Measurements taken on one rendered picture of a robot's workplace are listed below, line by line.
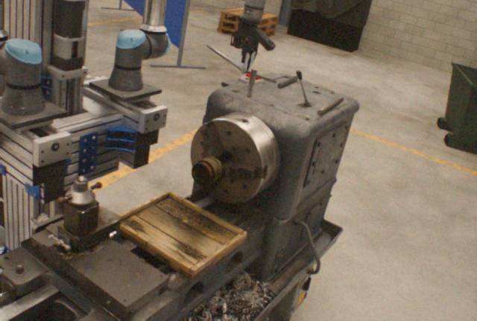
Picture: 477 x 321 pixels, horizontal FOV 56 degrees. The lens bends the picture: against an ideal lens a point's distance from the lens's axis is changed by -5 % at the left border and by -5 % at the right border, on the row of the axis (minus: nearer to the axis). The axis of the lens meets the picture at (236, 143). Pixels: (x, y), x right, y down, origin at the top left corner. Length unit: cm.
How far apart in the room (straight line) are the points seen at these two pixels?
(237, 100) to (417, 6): 977
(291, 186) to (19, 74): 103
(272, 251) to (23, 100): 109
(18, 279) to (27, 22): 97
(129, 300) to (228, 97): 93
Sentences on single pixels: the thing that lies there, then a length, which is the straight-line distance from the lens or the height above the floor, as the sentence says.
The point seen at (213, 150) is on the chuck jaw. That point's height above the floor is 114.
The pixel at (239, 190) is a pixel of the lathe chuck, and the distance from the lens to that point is 169.
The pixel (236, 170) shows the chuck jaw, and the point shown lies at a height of 111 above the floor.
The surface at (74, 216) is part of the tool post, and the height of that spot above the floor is 108.
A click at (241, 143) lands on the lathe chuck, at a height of 118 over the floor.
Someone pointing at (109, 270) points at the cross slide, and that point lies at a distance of 132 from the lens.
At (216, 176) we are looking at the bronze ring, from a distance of 160.
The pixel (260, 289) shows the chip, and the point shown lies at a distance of 195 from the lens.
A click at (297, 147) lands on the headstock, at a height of 118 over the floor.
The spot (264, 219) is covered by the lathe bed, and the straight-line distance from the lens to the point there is 183.
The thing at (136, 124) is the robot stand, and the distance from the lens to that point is 196.
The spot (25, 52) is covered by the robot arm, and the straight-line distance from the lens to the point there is 166.
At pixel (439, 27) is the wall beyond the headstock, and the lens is 1140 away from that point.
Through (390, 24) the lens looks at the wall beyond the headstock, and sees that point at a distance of 1151.
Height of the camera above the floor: 183
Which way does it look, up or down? 24 degrees down
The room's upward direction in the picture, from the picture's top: 11 degrees clockwise
